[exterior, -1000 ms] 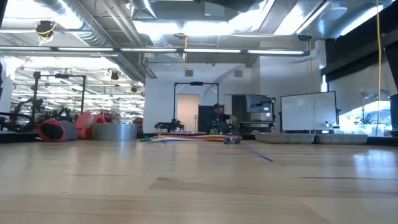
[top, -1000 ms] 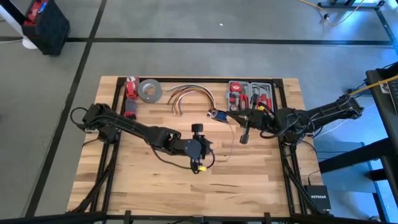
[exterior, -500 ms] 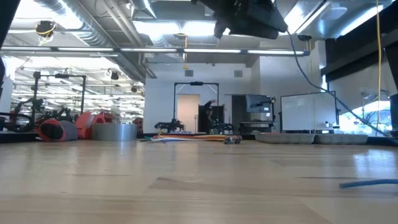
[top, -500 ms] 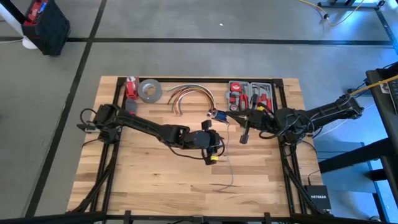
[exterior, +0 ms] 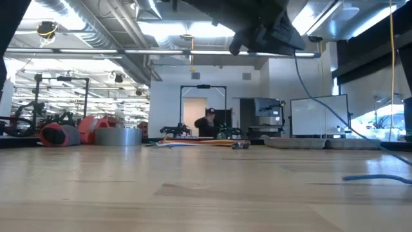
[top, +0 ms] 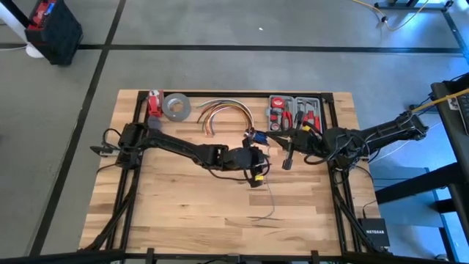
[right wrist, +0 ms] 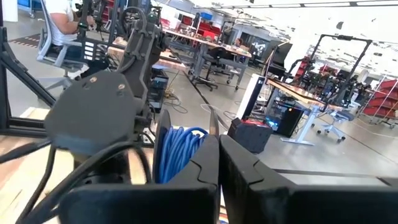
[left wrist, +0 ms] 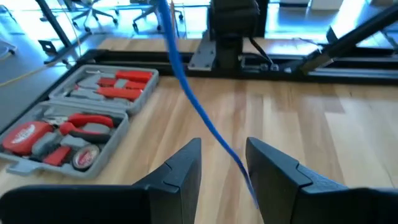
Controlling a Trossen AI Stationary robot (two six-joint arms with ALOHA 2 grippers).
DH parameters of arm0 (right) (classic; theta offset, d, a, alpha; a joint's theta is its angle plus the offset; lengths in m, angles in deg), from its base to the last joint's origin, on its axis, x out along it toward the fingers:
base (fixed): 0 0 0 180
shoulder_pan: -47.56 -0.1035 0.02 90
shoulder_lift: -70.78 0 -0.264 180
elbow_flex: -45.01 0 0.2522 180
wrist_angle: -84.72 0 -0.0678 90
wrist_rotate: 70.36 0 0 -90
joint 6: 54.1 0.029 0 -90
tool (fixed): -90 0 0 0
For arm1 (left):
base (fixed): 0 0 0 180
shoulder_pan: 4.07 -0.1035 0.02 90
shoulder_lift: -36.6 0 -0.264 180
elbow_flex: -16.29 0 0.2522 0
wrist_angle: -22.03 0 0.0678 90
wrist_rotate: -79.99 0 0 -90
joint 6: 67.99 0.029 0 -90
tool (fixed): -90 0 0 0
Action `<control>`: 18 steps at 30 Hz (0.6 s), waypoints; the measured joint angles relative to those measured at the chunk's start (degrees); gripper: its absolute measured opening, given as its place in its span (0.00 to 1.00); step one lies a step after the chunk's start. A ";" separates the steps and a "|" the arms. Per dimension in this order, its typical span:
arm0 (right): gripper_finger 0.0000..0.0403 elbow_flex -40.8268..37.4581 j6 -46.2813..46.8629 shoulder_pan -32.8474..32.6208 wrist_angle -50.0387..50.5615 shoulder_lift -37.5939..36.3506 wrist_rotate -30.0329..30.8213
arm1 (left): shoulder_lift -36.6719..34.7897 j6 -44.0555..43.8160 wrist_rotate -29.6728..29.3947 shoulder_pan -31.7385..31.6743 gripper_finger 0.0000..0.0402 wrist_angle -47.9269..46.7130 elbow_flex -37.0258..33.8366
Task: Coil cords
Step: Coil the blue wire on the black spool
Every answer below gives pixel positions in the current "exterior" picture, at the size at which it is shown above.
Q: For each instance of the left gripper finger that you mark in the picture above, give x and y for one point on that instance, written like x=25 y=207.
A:
x=289 y=42

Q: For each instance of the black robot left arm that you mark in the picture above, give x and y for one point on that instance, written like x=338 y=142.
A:
x=13 y=32

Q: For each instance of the monitor on stand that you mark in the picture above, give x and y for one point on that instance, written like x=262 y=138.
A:
x=267 y=106

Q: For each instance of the white board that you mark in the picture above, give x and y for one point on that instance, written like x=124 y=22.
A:
x=309 y=122

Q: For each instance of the black doorway robot station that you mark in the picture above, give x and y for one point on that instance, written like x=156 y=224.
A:
x=225 y=109

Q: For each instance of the person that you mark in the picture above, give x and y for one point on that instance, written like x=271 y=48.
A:
x=207 y=124

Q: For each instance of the long ceiling light bar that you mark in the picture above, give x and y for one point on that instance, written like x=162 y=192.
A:
x=128 y=51

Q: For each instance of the grey cylinder with red rim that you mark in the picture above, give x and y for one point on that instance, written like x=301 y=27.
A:
x=69 y=135

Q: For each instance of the black security camera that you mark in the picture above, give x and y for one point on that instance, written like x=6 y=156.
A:
x=314 y=38

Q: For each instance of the grey wall speaker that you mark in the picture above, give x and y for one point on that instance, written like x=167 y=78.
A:
x=246 y=76
x=195 y=75

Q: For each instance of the grey duct tape roll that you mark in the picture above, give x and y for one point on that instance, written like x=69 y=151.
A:
x=117 y=137

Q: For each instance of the black robot station frame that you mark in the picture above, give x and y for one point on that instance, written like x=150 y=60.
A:
x=38 y=112

